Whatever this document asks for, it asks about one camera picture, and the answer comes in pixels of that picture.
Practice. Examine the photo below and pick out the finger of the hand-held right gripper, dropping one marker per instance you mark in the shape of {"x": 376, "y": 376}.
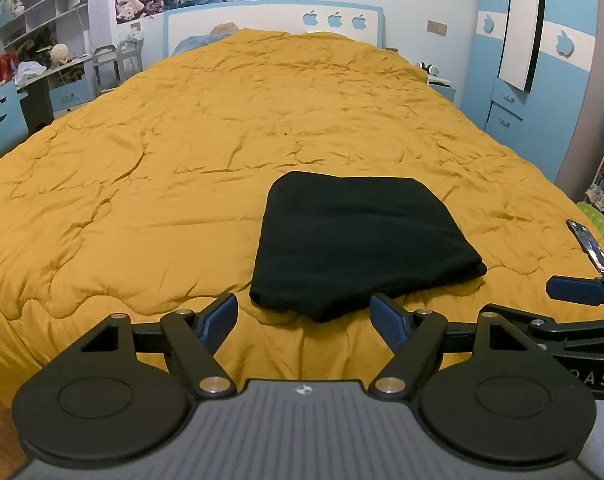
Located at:
{"x": 546, "y": 332}
{"x": 576, "y": 290}

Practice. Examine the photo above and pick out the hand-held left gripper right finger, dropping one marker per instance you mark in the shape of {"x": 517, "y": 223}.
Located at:
{"x": 389, "y": 318}

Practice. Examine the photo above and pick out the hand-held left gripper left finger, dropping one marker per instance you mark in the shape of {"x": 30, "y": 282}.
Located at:
{"x": 219, "y": 316}

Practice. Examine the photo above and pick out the black pants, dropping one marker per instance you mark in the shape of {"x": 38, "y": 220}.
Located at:
{"x": 357, "y": 240}

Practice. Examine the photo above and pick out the shiny metal bar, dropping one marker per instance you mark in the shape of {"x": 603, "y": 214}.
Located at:
{"x": 591, "y": 250}

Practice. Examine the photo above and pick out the green slippers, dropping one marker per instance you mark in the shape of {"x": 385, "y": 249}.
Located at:
{"x": 599, "y": 222}

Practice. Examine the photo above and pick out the yellow quilted blanket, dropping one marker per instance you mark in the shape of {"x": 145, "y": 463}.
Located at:
{"x": 182, "y": 160}

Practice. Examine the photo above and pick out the blue white wardrobe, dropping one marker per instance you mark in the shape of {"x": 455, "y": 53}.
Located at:
{"x": 586, "y": 110}

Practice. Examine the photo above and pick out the blue nightstand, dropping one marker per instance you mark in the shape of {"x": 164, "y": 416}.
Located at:
{"x": 444, "y": 91}

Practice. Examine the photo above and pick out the tall white framed panel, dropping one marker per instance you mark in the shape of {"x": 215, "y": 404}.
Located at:
{"x": 519, "y": 25}

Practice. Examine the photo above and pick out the white blue desk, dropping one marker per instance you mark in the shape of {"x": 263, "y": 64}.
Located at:
{"x": 62, "y": 92}

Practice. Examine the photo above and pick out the grey chair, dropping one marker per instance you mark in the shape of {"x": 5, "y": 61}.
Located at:
{"x": 117, "y": 62}

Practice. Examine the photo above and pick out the blue pillow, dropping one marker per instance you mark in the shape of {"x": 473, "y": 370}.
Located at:
{"x": 194, "y": 42}

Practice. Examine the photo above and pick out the blue smiley face chair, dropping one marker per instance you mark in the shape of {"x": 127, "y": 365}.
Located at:
{"x": 2, "y": 120}

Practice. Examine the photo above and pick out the white blue headboard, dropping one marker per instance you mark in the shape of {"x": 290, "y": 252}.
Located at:
{"x": 262, "y": 20}

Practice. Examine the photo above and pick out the round cream ball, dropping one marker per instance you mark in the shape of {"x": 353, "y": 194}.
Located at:
{"x": 60, "y": 52}

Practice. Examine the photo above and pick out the white plastic bag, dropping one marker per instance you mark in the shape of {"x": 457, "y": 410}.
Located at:
{"x": 29, "y": 71}

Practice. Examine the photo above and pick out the white blue bookshelf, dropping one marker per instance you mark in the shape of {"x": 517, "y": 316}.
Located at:
{"x": 42, "y": 5}

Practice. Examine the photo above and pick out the wall switch panel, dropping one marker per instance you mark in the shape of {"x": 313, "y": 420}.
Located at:
{"x": 436, "y": 27}

